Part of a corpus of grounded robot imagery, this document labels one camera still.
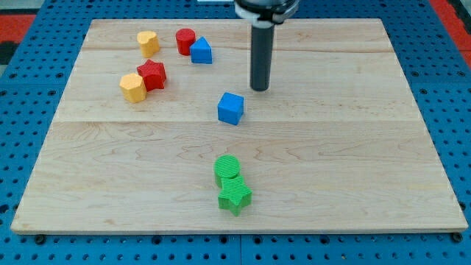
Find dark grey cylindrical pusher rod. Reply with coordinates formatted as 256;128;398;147
250;25;275;91

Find black and white robot end-effector mount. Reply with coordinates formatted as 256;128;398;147
234;0;300;24

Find blue cube block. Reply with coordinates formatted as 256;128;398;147
217;92;244;125

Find blue triangular prism block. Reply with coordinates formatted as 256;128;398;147
190;37;213;64

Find red cylinder block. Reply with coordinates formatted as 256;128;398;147
175;28;196;56

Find yellow heart block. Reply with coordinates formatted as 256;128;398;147
137;31;160;58

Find red star block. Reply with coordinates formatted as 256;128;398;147
137;60;166;92

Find green cylinder block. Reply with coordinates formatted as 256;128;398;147
213;155;241;188

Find yellow hexagon block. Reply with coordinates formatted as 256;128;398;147
119;73;146;103

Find light wooden board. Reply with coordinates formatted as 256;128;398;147
11;18;468;235

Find green star block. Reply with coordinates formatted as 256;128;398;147
218;175;252;216

